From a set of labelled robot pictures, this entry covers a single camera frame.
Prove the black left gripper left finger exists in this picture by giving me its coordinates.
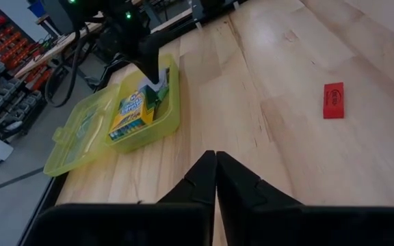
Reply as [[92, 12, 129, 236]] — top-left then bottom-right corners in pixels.
[[22, 149, 218, 246]]

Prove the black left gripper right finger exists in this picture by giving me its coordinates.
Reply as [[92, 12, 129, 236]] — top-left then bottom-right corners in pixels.
[[216, 151, 394, 246]]

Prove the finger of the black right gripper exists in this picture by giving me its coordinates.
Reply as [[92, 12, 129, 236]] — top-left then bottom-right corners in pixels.
[[145, 33, 161, 85], [131, 38, 152, 85]]

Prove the red rectangular eraser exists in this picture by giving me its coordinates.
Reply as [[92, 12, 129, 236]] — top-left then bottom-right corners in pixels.
[[322, 81, 345, 120]]

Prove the yellow green crayon box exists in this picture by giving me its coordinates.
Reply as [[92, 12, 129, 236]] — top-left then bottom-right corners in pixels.
[[107, 85, 159, 142]]

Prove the yellow translucent plastic pencil case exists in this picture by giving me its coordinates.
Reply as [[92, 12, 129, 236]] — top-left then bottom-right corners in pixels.
[[42, 53, 182, 178]]

